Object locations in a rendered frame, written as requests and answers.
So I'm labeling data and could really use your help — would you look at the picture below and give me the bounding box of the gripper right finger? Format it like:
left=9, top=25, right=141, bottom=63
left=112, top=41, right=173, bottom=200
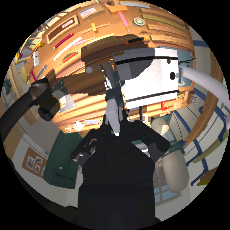
left=123, top=119, right=172, bottom=163

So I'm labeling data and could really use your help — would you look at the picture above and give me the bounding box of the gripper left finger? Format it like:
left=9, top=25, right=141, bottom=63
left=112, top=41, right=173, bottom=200
left=70, top=128, right=101, bottom=168

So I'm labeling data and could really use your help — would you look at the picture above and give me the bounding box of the grey lever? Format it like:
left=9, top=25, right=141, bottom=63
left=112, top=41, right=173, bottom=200
left=105, top=98, right=125, bottom=138

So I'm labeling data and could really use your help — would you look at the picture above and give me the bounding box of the white drill machine body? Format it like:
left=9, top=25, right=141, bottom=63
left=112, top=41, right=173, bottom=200
left=112, top=46, right=181, bottom=110

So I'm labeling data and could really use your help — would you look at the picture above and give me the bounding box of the beige dust drum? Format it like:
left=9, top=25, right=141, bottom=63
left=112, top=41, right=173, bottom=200
left=151, top=117, right=171, bottom=136

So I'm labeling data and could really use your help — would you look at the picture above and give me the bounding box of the white paper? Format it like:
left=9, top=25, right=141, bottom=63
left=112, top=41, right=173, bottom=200
left=72, top=120, right=86, bottom=132

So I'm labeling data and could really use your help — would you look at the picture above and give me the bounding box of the green cabinet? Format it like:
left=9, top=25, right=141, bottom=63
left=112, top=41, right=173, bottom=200
left=42, top=130, right=85, bottom=190

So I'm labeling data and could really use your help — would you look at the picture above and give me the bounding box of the red clamp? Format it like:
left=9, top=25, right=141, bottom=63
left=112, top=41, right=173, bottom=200
left=160, top=100, right=171, bottom=112

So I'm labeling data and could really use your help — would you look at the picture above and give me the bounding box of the beige dust bag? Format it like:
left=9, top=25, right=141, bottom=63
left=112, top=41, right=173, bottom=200
left=161, top=149, right=191, bottom=195

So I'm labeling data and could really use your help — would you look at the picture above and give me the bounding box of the grey metal plate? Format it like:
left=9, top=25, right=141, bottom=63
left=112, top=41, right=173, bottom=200
left=52, top=90, right=78, bottom=114

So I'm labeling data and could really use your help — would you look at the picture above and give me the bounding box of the blue lumber rack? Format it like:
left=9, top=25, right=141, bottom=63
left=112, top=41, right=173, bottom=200
left=172, top=40, right=230, bottom=188

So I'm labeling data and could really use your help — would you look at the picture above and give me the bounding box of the cork notice board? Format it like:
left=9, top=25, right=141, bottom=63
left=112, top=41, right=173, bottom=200
left=21, top=146, right=48, bottom=179

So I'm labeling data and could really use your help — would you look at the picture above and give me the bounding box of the window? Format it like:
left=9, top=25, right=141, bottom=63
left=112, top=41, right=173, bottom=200
left=153, top=161, right=181, bottom=206

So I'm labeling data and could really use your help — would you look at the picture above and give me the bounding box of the blue bar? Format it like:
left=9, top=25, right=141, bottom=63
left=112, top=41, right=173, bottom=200
left=36, top=64, right=48, bottom=80

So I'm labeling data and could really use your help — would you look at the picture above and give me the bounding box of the red pencil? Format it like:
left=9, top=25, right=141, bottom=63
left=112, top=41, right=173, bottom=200
left=62, top=51, right=81, bottom=64

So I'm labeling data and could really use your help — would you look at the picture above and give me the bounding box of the green machine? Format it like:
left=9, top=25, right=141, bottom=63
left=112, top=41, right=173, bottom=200
left=3, top=78, right=13, bottom=96

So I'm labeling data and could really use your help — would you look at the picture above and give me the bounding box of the white ruler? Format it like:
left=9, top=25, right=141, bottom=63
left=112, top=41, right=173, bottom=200
left=53, top=36, right=83, bottom=62

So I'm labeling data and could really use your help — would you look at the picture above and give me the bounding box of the white block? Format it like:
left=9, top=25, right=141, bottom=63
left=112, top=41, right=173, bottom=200
left=33, top=51, right=40, bottom=67

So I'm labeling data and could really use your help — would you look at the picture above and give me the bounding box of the orange black marker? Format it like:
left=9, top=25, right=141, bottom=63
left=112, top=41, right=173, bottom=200
left=125, top=37, right=147, bottom=46

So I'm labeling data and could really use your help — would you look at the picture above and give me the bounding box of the pink stick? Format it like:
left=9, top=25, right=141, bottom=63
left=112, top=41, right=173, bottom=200
left=74, top=39, right=88, bottom=47

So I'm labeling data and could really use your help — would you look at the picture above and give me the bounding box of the red bar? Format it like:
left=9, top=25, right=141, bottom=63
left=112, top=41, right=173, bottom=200
left=53, top=32, right=75, bottom=50

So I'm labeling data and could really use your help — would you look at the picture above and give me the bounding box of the green white tape roll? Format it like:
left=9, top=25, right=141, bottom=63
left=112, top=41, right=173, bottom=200
left=133, top=17, right=147, bottom=28

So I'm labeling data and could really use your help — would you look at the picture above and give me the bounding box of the pink cylinder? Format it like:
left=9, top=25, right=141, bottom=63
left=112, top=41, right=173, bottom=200
left=117, top=11, right=133, bottom=34

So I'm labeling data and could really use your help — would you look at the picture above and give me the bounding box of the blue white box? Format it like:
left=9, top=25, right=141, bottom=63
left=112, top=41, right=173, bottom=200
left=79, top=6, right=97, bottom=19

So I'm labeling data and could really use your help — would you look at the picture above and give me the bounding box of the orange block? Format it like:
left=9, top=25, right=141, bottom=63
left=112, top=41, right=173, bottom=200
left=108, top=4, right=129, bottom=16

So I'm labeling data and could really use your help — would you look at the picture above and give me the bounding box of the dark grey table bracket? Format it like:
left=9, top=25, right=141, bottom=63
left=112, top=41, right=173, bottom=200
left=99, top=60, right=127, bottom=109

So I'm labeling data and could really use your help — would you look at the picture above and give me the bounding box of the grey dust hose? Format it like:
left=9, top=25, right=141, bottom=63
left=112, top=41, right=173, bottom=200
left=179, top=64, right=230, bottom=131

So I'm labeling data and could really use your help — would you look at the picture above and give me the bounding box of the blue-grey hose port plate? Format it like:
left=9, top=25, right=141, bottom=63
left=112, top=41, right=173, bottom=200
left=176, top=48, right=197, bottom=89

